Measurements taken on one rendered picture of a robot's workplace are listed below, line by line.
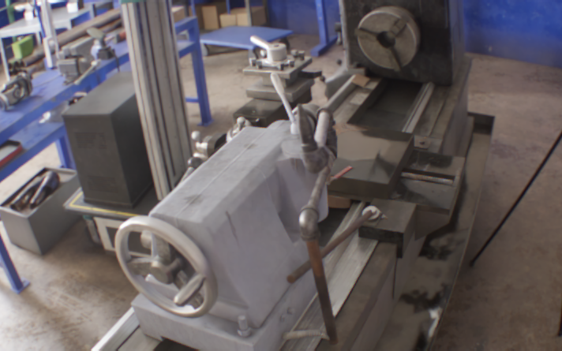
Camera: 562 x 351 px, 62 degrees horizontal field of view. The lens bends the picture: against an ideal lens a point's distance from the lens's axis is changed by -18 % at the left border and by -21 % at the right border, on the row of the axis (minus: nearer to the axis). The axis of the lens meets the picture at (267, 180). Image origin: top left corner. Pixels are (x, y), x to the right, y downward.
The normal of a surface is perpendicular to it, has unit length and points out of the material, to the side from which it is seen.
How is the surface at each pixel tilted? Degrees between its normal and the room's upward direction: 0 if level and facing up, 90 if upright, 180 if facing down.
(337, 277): 0
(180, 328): 90
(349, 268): 0
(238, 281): 70
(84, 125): 90
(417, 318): 0
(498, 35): 90
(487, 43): 90
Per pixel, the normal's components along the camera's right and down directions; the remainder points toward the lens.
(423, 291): -0.11, -0.86
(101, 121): -0.32, 0.51
